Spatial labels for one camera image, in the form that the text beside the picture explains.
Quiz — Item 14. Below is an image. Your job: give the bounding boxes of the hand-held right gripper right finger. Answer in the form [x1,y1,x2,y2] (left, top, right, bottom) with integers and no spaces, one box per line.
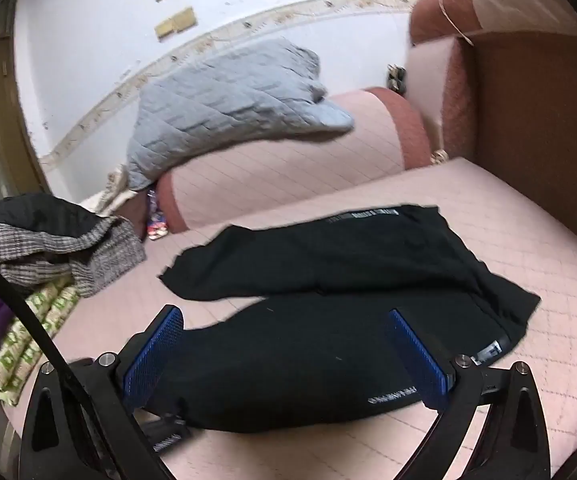
[387,309,555,480]

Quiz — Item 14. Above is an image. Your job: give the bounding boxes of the black cable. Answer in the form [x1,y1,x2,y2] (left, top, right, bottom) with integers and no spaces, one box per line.
[0,252,169,480]

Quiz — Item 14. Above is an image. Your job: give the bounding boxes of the grey quilted blanket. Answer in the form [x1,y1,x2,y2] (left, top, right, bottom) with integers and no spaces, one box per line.
[126,37,356,192]

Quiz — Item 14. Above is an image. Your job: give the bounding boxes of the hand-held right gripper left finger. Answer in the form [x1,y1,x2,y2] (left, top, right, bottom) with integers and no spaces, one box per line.
[18,305,189,480]

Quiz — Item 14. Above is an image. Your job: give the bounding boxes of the black pants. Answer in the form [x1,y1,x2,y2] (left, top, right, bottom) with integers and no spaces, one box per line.
[143,203,541,456]

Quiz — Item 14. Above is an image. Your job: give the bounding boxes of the colourful printed packet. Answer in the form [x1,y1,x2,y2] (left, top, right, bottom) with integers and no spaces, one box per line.
[146,187,169,243]

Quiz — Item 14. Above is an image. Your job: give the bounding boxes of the pink quilted sofa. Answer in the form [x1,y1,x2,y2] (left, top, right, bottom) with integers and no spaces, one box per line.
[1,0,577,480]

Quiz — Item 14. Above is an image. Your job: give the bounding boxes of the cream patterned cloth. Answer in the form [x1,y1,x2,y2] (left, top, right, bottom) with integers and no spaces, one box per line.
[96,165,134,211]

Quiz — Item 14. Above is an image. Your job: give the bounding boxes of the pair of dark sandals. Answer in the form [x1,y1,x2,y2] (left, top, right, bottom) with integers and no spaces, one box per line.
[385,62,408,93]

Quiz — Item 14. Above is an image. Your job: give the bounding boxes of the green patterned cloth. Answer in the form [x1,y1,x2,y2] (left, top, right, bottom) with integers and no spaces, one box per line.
[0,280,80,406]

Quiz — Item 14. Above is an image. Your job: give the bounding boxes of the checked woven cloth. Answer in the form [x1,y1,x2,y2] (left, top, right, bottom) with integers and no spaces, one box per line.
[0,217,146,298]

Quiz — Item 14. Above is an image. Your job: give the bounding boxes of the small brass wall plaque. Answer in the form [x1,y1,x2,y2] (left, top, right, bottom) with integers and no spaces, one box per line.
[155,7,198,41]

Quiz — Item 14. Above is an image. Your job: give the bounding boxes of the beige string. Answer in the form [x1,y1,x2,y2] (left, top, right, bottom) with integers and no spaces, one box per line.
[438,0,476,46]

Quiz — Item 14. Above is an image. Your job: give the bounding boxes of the black cloth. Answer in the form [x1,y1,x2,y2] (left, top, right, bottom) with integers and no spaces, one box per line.
[0,192,114,261]

